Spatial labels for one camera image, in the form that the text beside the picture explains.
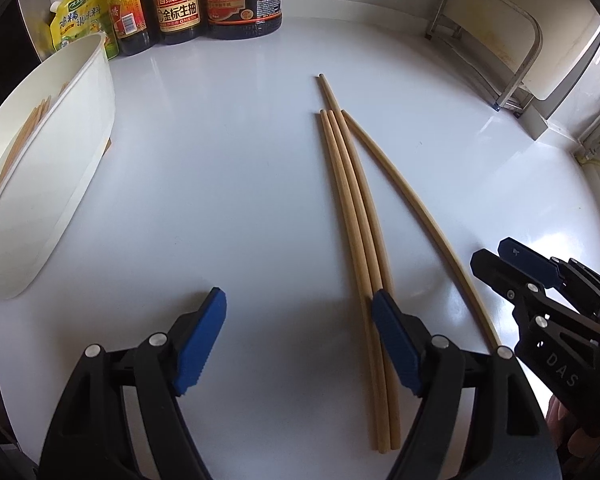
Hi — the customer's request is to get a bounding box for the white cutting board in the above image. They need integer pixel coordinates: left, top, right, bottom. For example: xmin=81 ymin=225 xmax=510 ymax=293
xmin=447 ymin=0 xmax=600 ymax=102

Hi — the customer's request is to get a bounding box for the wooden chopstick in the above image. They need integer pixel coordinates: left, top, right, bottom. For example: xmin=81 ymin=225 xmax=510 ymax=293
xmin=341 ymin=109 xmax=503 ymax=352
xmin=317 ymin=73 xmax=395 ymax=295
xmin=318 ymin=109 xmax=388 ymax=455
xmin=328 ymin=108 xmax=403 ymax=451

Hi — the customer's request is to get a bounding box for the large dark sauce jug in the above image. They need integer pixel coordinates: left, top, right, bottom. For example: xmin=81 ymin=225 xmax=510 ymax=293
xmin=202 ymin=0 xmax=286 ymax=41

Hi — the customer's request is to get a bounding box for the pile of wooden chopsticks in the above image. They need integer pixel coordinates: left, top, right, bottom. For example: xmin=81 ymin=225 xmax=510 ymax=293
xmin=0 ymin=80 xmax=71 ymax=196

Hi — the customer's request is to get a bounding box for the wall power socket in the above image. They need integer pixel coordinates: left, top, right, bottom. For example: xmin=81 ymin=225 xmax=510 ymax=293
xmin=575 ymin=110 xmax=600 ymax=166

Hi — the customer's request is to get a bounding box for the person's right hand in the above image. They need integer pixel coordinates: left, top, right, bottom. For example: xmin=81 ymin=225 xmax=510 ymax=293
xmin=547 ymin=392 xmax=588 ymax=471

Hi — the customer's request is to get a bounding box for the white oval plastic container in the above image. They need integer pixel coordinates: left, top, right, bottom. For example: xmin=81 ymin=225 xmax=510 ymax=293
xmin=0 ymin=30 xmax=117 ymax=302

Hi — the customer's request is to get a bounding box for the metal board rack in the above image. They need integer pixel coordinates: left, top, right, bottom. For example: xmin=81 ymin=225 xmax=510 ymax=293
xmin=425 ymin=0 xmax=545 ymax=120

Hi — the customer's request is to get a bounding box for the soy sauce bottle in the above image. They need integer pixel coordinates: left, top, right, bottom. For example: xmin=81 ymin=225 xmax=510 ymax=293
xmin=150 ymin=0 xmax=205 ymax=46

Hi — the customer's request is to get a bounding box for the yellow seasoning pouch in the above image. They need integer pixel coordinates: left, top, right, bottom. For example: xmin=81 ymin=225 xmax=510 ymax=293
xmin=45 ymin=0 xmax=121 ymax=61

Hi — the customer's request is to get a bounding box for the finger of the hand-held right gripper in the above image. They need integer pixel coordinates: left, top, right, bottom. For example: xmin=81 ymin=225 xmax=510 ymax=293
xmin=471 ymin=248 xmax=600 ymax=412
xmin=497 ymin=237 xmax=600 ymax=327

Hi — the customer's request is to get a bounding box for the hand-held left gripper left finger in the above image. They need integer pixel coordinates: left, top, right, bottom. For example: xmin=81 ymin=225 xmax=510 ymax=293
xmin=39 ymin=286 xmax=228 ymax=480

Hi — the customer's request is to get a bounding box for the dark vinegar bottle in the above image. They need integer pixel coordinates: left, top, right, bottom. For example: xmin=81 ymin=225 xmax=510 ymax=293
xmin=102 ymin=0 xmax=156 ymax=57

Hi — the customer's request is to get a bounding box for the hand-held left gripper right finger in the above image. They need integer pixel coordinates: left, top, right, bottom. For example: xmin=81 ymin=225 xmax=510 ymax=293
xmin=371 ymin=289 xmax=558 ymax=480

